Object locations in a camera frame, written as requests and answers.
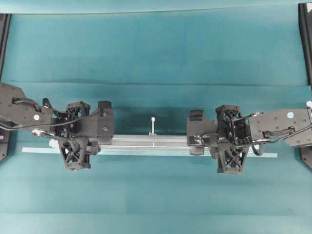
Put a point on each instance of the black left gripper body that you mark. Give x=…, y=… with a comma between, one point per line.
x=71, y=139

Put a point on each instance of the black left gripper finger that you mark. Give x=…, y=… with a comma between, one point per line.
x=93, y=146
x=102, y=123

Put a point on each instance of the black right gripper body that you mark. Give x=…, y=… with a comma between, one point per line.
x=232, y=147

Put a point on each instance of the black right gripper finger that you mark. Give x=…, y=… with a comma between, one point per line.
x=197, y=143
x=198, y=124

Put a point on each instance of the large silver metal rail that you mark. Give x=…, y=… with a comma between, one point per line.
x=147, y=142

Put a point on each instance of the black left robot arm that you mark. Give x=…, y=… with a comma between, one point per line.
x=17, y=112

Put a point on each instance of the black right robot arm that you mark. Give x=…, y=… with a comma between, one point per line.
x=293, y=126

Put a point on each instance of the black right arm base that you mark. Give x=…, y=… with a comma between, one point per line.
x=305, y=27

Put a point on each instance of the light teal tape strip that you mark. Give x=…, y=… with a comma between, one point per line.
x=132, y=152

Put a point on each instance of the white cable tie middle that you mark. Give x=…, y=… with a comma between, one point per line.
x=152, y=132

